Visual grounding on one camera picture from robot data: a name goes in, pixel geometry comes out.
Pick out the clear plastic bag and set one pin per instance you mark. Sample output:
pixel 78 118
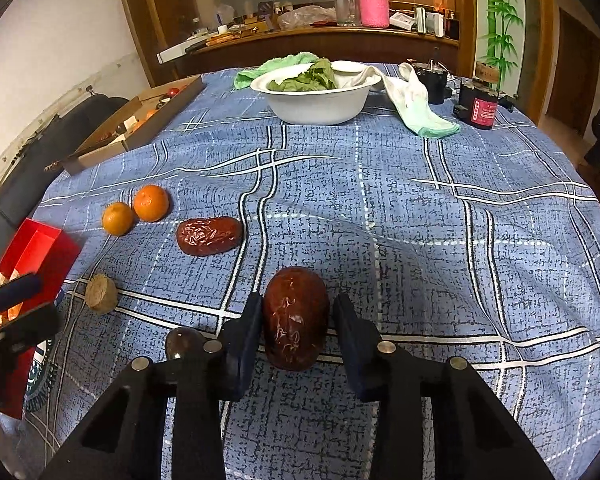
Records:
pixel 305 15

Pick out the white sock with green toe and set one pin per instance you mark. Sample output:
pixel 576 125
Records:
pixel 415 105

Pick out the dark purple plum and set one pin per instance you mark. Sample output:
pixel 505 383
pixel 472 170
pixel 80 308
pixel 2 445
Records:
pixel 182 344

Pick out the red box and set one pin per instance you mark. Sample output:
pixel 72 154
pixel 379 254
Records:
pixel 55 250

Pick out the white flat box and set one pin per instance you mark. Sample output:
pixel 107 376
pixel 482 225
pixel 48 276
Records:
pixel 175 52

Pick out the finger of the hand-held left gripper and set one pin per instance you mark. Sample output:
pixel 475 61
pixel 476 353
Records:
pixel 30 322
pixel 17 287

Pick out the red labelled black bottle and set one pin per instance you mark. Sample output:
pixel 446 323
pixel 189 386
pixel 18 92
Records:
pixel 477 107

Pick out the small yellow-orange tangerine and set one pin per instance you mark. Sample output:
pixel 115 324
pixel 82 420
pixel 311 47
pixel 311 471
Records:
pixel 117 218

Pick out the black leather chair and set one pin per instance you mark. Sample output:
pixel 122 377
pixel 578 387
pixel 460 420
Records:
pixel 80 120

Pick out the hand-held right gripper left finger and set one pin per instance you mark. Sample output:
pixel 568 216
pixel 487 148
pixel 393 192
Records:
pixel 242 345

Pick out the pale sugarcane chunk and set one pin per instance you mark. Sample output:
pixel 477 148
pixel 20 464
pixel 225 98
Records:
pixel 130 122

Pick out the bright orange tangerine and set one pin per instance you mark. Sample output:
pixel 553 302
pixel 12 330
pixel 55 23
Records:
pixel 151 203

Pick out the wrinkled red jujube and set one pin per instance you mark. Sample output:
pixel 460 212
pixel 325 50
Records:
pixel 295 325
pixel 209 236

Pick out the wooden sideboard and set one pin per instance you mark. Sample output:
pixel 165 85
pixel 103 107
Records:
pixel 330 42

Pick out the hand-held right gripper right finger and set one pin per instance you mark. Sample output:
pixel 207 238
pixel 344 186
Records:
pixel 352 345

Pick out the blue checked tablecloth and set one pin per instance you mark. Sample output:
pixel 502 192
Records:
pixel 430 260

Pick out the small wooden sign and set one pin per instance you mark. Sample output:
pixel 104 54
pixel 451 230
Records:
pixel 487 71

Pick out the white bowl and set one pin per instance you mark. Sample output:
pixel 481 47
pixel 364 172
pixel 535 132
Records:
pixel 320 100

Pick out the wooden door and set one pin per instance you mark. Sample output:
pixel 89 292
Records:
pixel 575 75

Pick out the white upright box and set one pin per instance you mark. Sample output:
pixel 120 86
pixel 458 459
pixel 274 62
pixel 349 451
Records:
pixel 432 22

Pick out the clear glass mug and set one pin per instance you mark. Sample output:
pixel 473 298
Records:
pixel 346 5

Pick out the thick peeled sugarcane piece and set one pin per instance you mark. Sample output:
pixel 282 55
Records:
pixel 101 294

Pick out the cardboard box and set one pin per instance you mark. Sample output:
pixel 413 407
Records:
pixel 170 110

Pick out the green leafy vegetable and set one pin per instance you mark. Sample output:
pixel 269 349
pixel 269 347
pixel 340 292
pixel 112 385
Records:
pixel 305 80

